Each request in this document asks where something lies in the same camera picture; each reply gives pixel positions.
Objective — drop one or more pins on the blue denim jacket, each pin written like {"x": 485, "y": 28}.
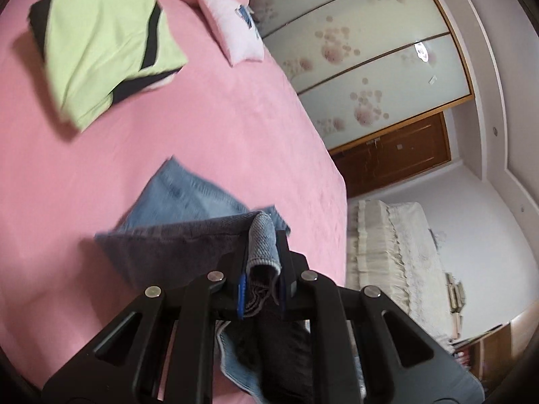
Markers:
{"x": 179, "y": 228}

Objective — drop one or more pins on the folded green black shirt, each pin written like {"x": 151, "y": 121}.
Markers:
{"x": 98, "y": 53}

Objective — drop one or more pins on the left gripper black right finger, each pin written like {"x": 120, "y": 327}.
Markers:
{"x": 366, "y": 349}

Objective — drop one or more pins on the brown wooden door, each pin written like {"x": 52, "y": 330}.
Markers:
{"x": 396, "y": 156}

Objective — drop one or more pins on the pink bed sheet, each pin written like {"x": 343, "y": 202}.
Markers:
{"x": 241, "y": 127}

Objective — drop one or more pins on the floral sliding wardrobe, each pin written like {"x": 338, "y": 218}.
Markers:
{"x": 360, "y": 67}

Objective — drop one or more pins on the cream lace covered sofa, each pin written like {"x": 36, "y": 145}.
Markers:
{"x": 391, "y": 246}

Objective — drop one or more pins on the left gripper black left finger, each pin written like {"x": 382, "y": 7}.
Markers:
{"x": 162, "y": 335}

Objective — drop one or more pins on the small white pillow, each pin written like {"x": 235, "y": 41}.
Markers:
{"x": 234, "y": 29}

